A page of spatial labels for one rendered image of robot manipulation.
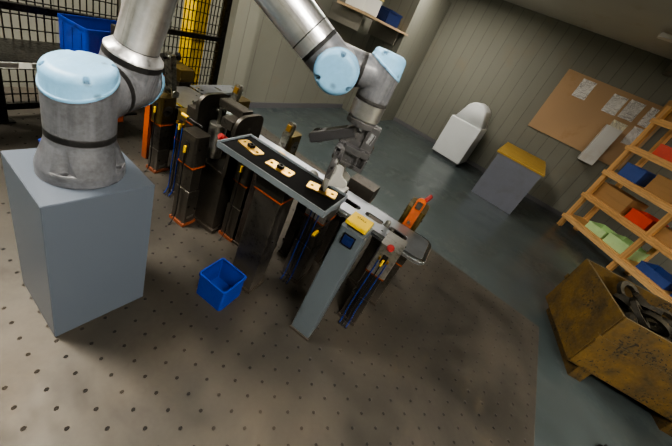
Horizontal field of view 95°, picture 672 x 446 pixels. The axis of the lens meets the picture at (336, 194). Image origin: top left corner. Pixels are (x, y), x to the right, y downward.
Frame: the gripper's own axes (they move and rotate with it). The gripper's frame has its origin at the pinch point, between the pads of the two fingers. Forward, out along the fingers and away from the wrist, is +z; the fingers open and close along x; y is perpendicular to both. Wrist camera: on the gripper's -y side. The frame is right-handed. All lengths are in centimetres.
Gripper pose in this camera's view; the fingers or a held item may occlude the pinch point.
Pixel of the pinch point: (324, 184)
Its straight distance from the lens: 82.0
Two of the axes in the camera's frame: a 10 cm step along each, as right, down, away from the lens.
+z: -3.7, 8.0, 4.8
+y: 9.0, 4.3, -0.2
